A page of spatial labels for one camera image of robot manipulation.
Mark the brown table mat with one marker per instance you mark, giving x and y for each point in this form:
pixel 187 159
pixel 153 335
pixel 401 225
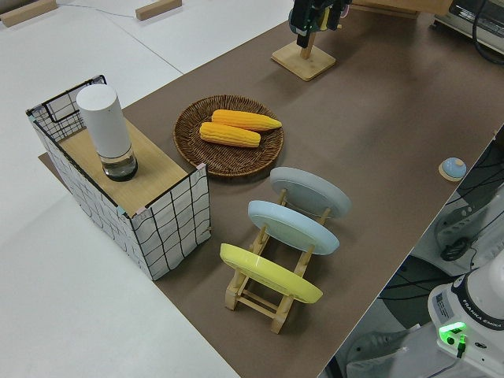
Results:
pixel 374 118

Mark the grey plate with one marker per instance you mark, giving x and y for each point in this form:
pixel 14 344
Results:
pixel 311 193

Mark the dark teal mug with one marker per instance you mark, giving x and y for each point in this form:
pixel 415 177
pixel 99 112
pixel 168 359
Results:
pixel 301 15

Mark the yellow corn cob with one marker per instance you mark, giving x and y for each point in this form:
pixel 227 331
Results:
pixel 224 134
pixel 244 119

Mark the brown wicker basket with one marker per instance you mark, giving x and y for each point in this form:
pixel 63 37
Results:
pixel 236 165

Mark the white toaster oven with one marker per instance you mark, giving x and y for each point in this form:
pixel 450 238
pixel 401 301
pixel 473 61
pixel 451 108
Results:
pixel 456 19

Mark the wooden block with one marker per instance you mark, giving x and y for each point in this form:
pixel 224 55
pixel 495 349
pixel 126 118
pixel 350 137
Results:
pixel 23 13
pixel 157 10

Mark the white cylinder bottle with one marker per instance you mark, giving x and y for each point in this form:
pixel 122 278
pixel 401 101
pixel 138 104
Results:
pixel 104 122

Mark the yellow plate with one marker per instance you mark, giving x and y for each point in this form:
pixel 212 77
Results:
pixel 271 275

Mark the wooden mug stand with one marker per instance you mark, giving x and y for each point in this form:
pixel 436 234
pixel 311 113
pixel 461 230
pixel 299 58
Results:
pixel 303 65

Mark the pink mug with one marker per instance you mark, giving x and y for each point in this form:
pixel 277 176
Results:
pixel 344 11

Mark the light blue plate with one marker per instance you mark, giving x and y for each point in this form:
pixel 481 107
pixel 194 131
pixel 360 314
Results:
pixel 291 228

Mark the wooden plate rack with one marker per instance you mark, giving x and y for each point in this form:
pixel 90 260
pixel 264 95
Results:
pixel 231 299

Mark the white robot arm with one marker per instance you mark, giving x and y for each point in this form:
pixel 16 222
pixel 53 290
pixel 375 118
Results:
pixel 472 299

